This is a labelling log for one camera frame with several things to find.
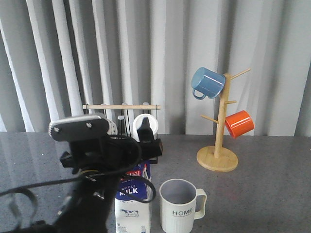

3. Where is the orange enamel mug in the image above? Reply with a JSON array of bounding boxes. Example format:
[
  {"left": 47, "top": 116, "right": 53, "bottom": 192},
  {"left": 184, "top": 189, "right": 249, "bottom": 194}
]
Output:
[{"left": 225, "top": 110, "right": 255, "bottom": 138}]

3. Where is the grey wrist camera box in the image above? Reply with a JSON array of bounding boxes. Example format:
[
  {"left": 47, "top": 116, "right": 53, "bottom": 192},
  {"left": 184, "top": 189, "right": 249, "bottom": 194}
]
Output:
[{"left": 48, "top": 115, "right": 109, "bottom": 142}]

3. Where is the white mug left on rack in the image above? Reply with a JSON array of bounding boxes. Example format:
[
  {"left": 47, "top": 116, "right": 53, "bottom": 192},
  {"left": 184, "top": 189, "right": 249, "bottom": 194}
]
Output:
[{"left": 96, "top": 113, "right": 118, "bottom": 135}]

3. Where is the black cable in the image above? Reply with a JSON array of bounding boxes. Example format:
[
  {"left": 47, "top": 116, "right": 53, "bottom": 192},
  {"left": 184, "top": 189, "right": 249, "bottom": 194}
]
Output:
[{"left": 0, "top": 135, "right": 156, "bottom": 233}]

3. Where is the grey pleated curtain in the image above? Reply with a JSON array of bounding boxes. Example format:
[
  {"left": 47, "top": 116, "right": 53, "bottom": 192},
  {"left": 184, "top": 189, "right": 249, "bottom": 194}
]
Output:
[{"left": 0, "top": 0, "right": 311, "bottom": 136}]

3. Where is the black wire mug rack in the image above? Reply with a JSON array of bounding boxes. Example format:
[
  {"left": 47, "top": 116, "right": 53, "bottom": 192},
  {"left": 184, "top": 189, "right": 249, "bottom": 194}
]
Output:
[{"left": 82, "top": 102, "right": 162, "bottom": 165}]

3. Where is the blue enamel mug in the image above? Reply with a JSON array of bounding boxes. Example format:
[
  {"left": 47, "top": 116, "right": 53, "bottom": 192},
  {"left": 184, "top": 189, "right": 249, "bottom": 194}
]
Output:
[{"left": 191, "top": 67, "right": 225, "bottom": 100}]

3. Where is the white ribbed mug on rack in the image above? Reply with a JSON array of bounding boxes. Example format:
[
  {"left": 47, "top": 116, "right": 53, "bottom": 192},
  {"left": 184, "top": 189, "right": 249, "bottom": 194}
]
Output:
[{"left": 132, "top": 114, "right": 158, "bottom": 142}]

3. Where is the cream HOME mug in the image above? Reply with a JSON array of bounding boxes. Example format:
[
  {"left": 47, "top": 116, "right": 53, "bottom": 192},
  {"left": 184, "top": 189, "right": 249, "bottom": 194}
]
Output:
[{"left": 159, "top": 179, "right": 207, "bottom": 233}]

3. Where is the wooden mug tree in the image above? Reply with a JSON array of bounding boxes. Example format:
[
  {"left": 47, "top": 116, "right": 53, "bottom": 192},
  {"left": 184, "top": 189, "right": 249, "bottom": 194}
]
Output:
[{"left": 196, "top": 68, "right": 251, "bottom": 172}]

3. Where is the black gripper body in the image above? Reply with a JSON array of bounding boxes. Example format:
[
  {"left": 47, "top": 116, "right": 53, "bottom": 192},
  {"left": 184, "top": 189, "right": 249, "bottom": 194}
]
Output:
[{"left": 60, "top": 135, "right": 163, "bottom": 175}]

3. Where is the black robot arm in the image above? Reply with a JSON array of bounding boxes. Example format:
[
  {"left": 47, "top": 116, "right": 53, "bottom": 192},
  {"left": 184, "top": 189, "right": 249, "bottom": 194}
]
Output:
[{"left": 15, "top": 114, "right": 163, "bottom": 233}]

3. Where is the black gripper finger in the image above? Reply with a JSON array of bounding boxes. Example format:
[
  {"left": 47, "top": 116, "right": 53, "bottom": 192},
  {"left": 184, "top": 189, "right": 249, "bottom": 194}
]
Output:
[{"left": 137, "top": 117, "right": 155, "bottom": 143}]

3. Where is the blue white milk carton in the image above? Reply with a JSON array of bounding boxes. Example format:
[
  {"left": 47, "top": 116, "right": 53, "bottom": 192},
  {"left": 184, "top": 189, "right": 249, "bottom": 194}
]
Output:
[{"left": 114, "top": 159, "right": 153, "bottom": 233}]

